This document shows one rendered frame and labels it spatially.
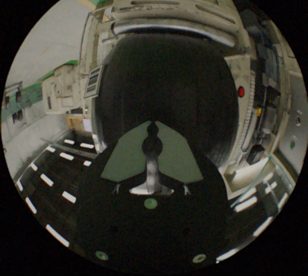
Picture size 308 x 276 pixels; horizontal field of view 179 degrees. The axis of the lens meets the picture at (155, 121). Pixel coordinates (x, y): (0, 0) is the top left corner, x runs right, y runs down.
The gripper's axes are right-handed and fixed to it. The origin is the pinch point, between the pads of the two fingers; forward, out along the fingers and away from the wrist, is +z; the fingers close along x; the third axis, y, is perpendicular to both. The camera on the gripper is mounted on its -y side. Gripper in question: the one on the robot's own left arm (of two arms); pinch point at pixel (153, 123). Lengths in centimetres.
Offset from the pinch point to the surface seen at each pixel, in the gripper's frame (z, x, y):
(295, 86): 2, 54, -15
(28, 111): 375, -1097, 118
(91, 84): 5.5, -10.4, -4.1
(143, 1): 16.2, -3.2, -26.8
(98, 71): 6.2, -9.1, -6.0
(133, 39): 10.6, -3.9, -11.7
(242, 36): 12.3, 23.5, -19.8
